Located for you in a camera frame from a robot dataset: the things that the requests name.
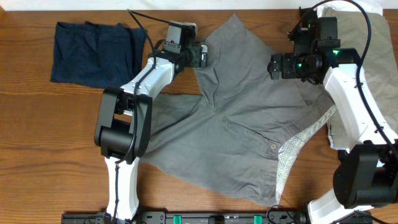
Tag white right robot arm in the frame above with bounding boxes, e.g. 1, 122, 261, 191
267, 49, 397, 223

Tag folded navy blue garment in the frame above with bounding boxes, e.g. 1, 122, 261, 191
50, 21, 146, 89

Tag grey shorts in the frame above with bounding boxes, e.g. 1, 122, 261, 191
141, 16, 336, 207

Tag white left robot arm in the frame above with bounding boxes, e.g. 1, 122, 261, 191
95, 42, 208, 223

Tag khaki shorts on pile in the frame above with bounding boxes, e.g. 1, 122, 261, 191
318, 7, 397, 132

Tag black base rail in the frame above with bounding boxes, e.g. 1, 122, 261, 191
61, 210, 307, 224

